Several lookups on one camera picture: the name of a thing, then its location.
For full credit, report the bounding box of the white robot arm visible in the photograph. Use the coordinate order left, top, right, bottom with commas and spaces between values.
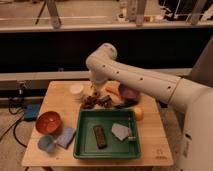
86, 43, 213, 171

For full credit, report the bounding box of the white paper cup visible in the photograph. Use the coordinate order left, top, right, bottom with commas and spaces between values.
70, 84, 84, 100

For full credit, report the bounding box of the blue measuring cup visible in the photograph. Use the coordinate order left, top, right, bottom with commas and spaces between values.
38, 135, 55, 153

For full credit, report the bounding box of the dark brown toy pile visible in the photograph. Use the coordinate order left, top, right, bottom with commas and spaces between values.
81, 95, 112, 109

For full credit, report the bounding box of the orange carrot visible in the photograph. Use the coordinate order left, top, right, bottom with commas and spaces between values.
105, 86, 119, 97

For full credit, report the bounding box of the purple bowl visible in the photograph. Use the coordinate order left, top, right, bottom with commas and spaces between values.
118, 84, 140, 100

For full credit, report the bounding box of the wooden table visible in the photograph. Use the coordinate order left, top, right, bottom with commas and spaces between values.
22, 81, 173, 168

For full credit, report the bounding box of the dark brown rectangular block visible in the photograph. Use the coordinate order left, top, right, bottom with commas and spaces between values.
93, 125, 107, 149

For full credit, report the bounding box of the green plastic tray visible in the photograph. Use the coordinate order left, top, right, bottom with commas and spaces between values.
73, 109, 141, 159

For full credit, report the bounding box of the orange peach fruit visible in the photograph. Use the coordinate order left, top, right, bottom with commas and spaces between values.
133, 107, 143, 121

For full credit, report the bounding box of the grey folded cloth piece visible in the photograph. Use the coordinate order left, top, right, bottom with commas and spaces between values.
111, 123, 129, 141

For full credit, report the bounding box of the red-orange bowl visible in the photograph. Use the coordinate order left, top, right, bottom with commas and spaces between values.
35, 111, 62, 134

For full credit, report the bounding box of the blue sponge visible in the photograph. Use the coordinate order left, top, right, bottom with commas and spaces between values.
56, 127, 76, 149

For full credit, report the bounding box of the blue box on floor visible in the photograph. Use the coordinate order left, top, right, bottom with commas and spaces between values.
24, 104, 40, 121

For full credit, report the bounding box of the black cable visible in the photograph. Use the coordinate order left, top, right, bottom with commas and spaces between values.
0, 96, 28, 149

